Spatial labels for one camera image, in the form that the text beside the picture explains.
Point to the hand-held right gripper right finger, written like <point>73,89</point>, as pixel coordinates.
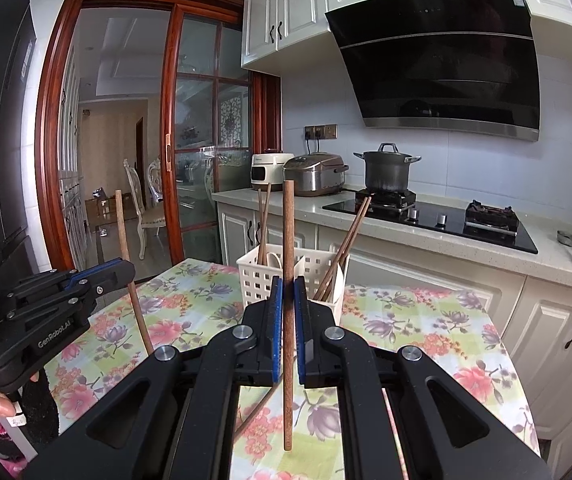
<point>300,330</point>

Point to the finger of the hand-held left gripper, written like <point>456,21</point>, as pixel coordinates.
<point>85,301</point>
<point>110,269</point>

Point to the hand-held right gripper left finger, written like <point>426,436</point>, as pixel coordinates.
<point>277,330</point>

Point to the brown wooden chopstick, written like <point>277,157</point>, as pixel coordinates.
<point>345,252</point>
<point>268,220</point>
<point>289,240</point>
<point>256,412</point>
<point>124,232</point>
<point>351,232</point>
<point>262,227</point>

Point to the white plastic utensil basket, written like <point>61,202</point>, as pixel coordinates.
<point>261,282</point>

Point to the white ceramic spoon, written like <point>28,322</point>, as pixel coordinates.
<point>274,259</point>

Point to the dark fuzzy cloth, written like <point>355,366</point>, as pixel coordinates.
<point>40,410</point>

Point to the cardboard boxes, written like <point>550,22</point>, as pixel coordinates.
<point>99,209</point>

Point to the white carved dining chair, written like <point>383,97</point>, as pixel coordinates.
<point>140,210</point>
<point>154,180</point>

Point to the floral tablecloth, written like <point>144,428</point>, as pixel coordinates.
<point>190,300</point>

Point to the white lattice hallway cabinet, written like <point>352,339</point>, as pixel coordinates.
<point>71,160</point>

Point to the white stone countertop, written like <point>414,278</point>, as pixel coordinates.
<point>276,202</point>

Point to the silver rice cooker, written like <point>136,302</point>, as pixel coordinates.
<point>316,175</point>

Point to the white rice cooker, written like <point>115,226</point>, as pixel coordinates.
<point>266,172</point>

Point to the wooden glass sliding door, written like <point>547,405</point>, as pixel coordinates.
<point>205,125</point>

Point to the black glass gas stove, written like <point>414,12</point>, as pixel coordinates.
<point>446,230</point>

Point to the dark steel cooking pot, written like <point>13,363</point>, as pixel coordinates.
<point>388,172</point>

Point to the dark grey refrigerator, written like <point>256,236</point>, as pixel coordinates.
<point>5,110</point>

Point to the white base cabinets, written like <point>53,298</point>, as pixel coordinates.
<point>556,320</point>

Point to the black range hood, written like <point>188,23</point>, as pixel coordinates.
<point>441,70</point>

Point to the red wooden door frame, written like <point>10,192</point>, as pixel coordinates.
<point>55,110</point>

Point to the brown wall power outlet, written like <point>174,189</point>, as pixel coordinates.
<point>321,132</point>

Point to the white wall cabinets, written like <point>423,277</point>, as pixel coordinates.
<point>296,15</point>

